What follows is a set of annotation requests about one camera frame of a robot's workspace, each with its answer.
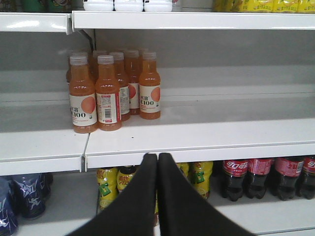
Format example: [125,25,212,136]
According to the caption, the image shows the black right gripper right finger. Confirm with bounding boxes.
[158,153,254,236]

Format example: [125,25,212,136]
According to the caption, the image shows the white metal shelf unit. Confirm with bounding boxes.
[0,11,315,236]

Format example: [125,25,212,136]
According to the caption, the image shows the white peach drink bottle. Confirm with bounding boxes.
[114,0,143,12]
[144,0,172,12]
[83,0,114,11]

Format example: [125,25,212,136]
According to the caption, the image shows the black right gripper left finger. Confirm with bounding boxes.
[68,153,158,236]

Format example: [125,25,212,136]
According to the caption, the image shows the blue sports drink bottle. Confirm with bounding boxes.
[0,177,18,236]
[12,173,46,219]

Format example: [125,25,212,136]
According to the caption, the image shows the plastic cola bottle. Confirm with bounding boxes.
[271,156,305,201]
[296,155,315,200]
[245,158,273,199]
[221,159,248,202]

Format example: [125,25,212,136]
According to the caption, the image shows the orange C100 juice bottle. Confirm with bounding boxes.
[95,55,122,131]
[139,52,161,119]
[69,55,97,134]

